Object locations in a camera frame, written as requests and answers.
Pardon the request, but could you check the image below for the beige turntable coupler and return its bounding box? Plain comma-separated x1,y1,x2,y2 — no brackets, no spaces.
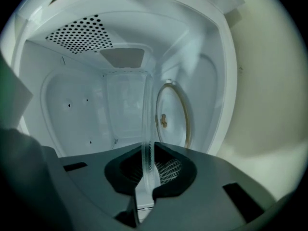
155,114,168,128

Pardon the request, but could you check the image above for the beige roller ring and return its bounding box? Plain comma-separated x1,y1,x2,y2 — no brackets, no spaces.
155,79,191,149

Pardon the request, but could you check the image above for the clear glass turntable plate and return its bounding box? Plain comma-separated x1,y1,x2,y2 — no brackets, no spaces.
141,70,161,195

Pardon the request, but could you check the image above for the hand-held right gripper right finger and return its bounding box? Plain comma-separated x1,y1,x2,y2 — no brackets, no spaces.
141,141,277,231

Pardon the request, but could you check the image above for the white microwave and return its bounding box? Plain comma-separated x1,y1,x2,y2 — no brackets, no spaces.
9,0,246,159

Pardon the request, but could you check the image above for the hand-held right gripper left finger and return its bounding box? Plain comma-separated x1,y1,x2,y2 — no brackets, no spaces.
59,144,145,231

